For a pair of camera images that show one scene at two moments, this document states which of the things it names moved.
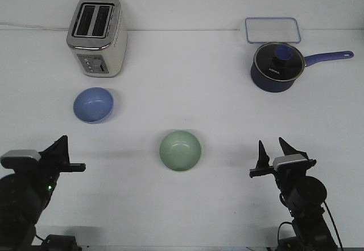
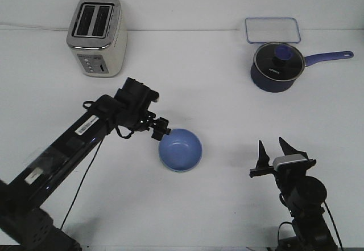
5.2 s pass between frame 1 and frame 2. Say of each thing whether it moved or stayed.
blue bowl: moved
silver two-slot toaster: stayed
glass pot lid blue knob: stayed
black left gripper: moved
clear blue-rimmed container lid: stayed
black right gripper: stayed
